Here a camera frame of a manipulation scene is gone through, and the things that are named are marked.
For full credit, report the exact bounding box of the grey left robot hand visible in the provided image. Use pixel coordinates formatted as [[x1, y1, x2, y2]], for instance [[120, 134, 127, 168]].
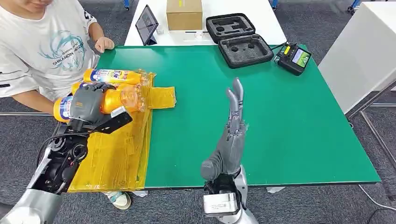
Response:
[[68, 83, 117, 125]]

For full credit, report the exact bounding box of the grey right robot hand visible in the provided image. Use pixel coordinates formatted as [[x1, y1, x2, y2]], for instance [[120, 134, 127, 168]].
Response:
[[200, 77, 248, 182]]

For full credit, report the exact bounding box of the orange drink bottle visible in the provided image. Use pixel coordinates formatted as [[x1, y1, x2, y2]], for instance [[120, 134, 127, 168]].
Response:
[[53, 86, 147, 124], [83, 68, 149, 85], [71, 81, 124, 94]]

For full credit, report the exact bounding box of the yellow plastic sheet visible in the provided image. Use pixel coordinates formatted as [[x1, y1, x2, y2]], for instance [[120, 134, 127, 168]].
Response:
[[67, 70, 177, 193]]

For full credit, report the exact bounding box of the green table mat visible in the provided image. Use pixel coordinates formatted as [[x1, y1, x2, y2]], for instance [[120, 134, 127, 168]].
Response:
[[96, 45, 382, 189]]

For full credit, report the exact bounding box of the black tablet on stand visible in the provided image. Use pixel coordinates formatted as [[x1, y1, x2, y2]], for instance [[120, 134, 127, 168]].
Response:
[[135, 4, 159, 46]]

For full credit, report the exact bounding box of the person's white shoe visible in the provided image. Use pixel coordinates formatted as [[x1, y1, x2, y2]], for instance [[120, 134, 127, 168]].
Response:
[[103, 191, 132, 211]]

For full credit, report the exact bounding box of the open black foam case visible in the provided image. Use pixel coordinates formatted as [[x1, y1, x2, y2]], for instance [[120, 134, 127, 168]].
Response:
[[205, 13, 275, 69]]

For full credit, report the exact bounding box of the black remote controller with screen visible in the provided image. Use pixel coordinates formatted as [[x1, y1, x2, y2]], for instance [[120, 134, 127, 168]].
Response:
[[276, 43, 312, 77]]

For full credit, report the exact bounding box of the brown cardboard box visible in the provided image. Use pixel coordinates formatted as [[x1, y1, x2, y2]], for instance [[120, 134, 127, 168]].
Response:
[[166, 0, 203, 31]]

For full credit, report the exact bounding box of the large white table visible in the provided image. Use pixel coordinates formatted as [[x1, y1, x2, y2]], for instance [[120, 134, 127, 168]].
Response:
[[318, 1, 396, 115]]

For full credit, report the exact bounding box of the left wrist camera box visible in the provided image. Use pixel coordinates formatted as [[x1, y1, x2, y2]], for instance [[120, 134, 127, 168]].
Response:
[[91, 106, 134, 135]]

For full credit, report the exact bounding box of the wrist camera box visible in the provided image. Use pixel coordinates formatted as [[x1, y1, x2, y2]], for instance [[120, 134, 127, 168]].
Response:
[[202, 192, 239, 217], [91, 106, 134, 135]]

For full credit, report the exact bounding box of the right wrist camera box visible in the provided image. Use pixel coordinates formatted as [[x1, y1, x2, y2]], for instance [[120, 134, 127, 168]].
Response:
[[202, 192, 239, 217]]

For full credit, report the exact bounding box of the black controller cable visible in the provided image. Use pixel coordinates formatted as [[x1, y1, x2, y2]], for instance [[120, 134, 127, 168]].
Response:
[[270, 42, 288, 53]]

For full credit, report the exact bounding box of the grey metal table frame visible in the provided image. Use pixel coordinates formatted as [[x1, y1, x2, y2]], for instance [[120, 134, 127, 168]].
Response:
[[345, 80, 396, 171]]

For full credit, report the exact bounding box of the white floor cable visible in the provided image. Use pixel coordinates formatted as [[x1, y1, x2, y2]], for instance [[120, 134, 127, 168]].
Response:
[[358, 185, 396, 212]]

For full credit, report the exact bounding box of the black floor cable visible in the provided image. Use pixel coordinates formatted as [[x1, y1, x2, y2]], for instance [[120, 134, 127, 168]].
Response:
[[368, 209, 396, 224]]

